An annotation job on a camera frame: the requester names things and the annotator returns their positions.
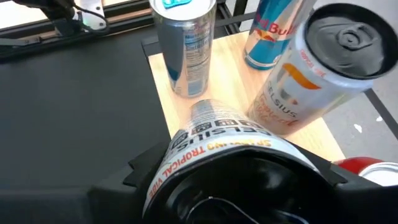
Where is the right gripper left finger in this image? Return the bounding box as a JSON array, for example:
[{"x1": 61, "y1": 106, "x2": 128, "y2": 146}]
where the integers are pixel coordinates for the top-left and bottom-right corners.
[{"x1": 0, "y1": 141, "x2": 175, "y2": 224}]

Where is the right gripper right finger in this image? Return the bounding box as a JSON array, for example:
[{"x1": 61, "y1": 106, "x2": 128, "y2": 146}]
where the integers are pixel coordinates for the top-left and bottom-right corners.
[{"x1": 290, "y1": 143, "x2": 398, "y2": 224}]

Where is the red Coke Zero can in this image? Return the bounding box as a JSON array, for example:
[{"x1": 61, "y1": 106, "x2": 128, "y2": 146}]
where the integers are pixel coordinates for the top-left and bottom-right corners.
[{"x1": 334, "y1": 157, "x2": 398, "y2": 187}]

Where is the white Celsius can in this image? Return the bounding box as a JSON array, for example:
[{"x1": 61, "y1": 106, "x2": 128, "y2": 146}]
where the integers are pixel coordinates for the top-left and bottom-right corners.
[
  {"x1": 247, "y1": 2, "x2": 398, "y2": 136},
  {"x1": 142, "y1": 98, "x2": 330, "y2": 224}
]

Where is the blue silver Red Bull can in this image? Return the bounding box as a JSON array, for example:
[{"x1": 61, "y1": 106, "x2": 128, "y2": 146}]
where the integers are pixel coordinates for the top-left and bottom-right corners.
[
  {"x1": 244, "y1": 0, "x2": 318, "y2": 71},
  {"x1": 149, "y1": 0, "x2": 218, "y2": 99}
]

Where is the black table mat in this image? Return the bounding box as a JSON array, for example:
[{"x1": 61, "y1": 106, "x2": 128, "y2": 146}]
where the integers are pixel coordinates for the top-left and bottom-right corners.
[{"x1": 0, "y1": 26, "x2": 175, "y2": 224}]

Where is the wooden shelf with black frame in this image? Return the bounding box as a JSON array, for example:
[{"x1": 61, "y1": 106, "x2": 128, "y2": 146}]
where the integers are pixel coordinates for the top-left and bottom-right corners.
[{"x1": 141, "y1": 30, "x2": 346, "y2": 162}]

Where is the black aluminium table frame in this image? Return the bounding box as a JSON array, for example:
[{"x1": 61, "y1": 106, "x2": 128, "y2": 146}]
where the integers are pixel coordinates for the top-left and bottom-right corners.
[{"x1": 0, "y1": 0, "x2": 246, "y2": 60}]

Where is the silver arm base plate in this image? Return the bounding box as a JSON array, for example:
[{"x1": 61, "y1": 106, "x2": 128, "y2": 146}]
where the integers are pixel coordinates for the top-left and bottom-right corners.
[{"x1": 77, "y1": 0, "x2": 106, "y2": 30}]

